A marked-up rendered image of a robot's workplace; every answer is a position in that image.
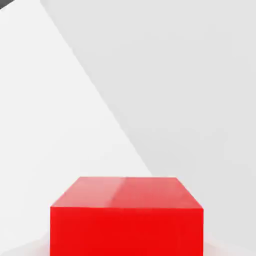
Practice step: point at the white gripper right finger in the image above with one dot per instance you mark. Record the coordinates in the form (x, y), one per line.
(214, 251)

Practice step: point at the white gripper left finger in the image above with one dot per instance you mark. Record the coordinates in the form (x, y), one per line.
(38, 249)

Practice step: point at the small red cube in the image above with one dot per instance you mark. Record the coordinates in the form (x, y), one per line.
(126, 230)

